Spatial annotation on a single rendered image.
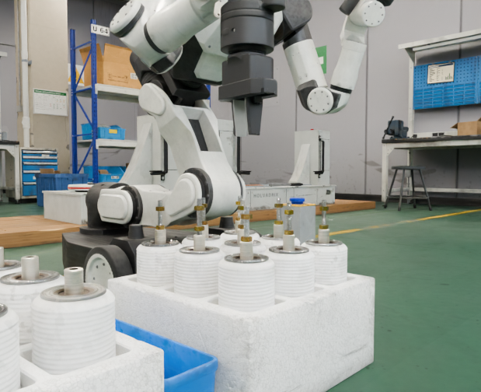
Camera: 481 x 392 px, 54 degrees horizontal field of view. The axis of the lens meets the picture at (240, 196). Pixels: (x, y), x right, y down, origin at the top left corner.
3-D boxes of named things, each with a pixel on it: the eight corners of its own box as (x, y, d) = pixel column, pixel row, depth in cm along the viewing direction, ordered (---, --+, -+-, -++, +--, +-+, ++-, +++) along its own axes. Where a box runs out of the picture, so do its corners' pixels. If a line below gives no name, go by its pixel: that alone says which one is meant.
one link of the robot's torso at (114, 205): (96, 223, 164) (95, 186, 164) (145, 219, 178) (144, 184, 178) (127, 229, 150) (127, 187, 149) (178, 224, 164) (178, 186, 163)
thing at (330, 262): (306, 339, 92) (307, 247, 91) (294, 323, 101) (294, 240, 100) (353, 337, 93) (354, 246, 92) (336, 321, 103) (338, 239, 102)
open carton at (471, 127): (466, 139, 525) (466, 119, 524) (501, 137, 491) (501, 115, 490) (449, 138, 510) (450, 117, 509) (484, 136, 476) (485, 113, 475)
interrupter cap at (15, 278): (-9, 281, 64) (-10, 275, 64) (44, 272, 70) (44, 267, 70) (14, 290, 59) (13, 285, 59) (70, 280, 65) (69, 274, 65)
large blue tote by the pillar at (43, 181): (33, 206, 531) (33, 173, 529) (67, 204, 562) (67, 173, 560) (56, 208, 498) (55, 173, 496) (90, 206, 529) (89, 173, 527)
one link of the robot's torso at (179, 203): (106, 188, 159) (193, 163, 125) (155, 187, 173) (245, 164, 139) (109, 234, 158) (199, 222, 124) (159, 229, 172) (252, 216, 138)
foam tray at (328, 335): (108, 365, 96) (106, 278, 95) (238, 321, 125) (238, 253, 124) (249, 440, 69) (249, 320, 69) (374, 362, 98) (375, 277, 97)
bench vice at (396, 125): (397, 141, 541) (398, 119, 539) (412, 140, 528) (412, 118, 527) (379, 139, 512) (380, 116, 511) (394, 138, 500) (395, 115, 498)
